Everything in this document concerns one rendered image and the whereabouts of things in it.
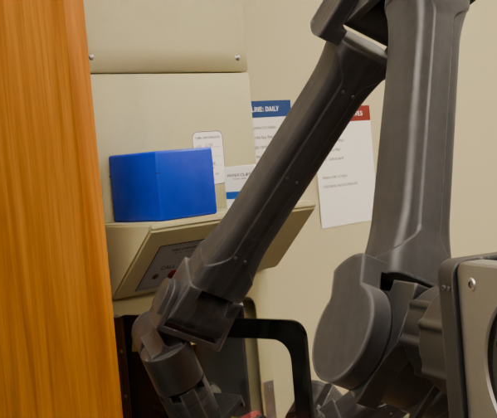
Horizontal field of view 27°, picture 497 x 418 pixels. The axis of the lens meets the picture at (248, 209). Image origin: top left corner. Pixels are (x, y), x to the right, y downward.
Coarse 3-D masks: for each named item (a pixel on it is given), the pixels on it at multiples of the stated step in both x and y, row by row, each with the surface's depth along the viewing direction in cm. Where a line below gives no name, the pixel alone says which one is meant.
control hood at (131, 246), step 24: (216, 216) 138; (120, 240) 134; (144, 240) 131; (168, 240) 134; (192, 240) 138; (288, 240) 155; (120, 264) 135; (144, 264) 135; (264, 264) 156; (120, 288) 136
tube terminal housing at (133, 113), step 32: (96, 96) 139; (128, 96) 143; (160, 96) 147; (192, 96) 151; (224, 96) 156; (96, 128) 139; (128, 128) 143; (160, 128) 147; (192, 128) 151; (224, 128) 156; (224, 192) 155; (256, 288) 160
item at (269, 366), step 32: (128, 320) 136; (256, 320) 123; (288, 320) 121; (128, 352) 137; (224, 352) 127; (256, 352) 124; (288, 352) 121; (224, 384) 127; (256, 384) 124; (288, 384) 121; (160, 416) 134; (256, 416) 125; (288, 416) 122
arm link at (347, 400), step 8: (352, 392) 133; (344, 400) 133; (352, 400) 132; (320, 408) 135; (328, 408) 134; (336, 408) 132; (344, 408) 131; (352, 408) 130; (360, 408) 130; (368, 408) 130; (384, 408) 130; (392, 408) 130; (328, 416) 132; (336, 416) 130; (344, 416) 130; (352, 416) 130; (360, 416) 130; (368, 416) 130; (376, 416) 130; (384, 416) 130; (392, 416) 130; (400, 416) 131
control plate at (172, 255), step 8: (200, 240) 139; (160, 248) 134; (168, 248) 135; (176, 248) 137; (184, 248) 138; (192, 248) 139; (160, 256) 136; (168, 256) 137; (176, 256) 138; (184, 256) 140; (152, 264) 136; (160, 264) 137; (168, 264) 138; (176, 264) 140; (152, 272) 137; (160, 272) 139; (168, 272) 140; (144, 280) 138; (152, 280) 139; (160, 280) 140; (144, 288) 139; (152, 288) 140
